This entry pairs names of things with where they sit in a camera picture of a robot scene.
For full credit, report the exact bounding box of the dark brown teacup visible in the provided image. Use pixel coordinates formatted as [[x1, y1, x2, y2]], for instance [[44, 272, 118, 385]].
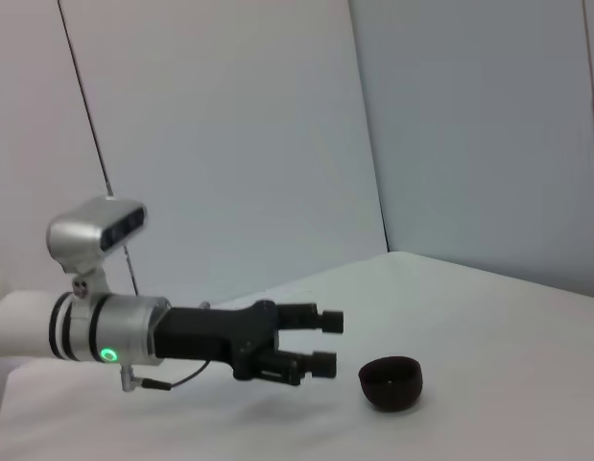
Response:
[[357, 354, 425, 414]]

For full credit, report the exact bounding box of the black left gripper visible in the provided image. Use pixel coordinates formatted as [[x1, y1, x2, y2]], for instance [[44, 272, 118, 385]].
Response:
[[154, 300, 345, 387]]

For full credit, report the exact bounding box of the left wrist connector with cable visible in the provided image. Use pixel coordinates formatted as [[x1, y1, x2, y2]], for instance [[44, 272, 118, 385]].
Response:
[[118, 358, 212, 394]]

